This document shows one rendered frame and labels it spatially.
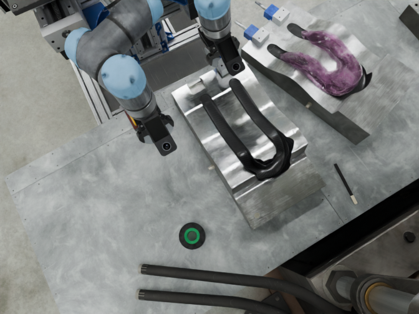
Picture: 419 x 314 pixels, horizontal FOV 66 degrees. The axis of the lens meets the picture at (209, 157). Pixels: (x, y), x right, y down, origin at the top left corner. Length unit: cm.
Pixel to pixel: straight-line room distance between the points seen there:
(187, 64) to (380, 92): 111
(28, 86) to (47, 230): 140
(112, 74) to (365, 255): 89
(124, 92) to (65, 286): 70
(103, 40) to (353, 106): 73
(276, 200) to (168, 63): 118
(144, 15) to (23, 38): 194
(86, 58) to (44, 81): 168
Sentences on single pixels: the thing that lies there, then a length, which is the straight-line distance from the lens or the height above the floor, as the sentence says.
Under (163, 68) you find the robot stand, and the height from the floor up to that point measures 21.
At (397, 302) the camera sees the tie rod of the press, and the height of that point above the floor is 117.
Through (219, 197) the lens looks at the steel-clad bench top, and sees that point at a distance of 104.
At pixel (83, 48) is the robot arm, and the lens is 72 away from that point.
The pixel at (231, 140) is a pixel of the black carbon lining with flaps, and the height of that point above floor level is 89.
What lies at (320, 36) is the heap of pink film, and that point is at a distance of 118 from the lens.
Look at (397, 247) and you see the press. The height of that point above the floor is 78.
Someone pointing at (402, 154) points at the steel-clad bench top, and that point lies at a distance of 122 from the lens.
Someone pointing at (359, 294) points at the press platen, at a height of 104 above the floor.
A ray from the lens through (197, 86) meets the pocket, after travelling 109.
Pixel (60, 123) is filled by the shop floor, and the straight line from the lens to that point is 221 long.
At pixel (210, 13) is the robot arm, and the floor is 126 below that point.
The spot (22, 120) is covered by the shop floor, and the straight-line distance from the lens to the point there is 234.
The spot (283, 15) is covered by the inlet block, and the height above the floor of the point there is 88.
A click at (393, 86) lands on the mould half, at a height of 91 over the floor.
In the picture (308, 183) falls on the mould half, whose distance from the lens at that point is 102.
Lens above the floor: 183
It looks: 75 degrees down
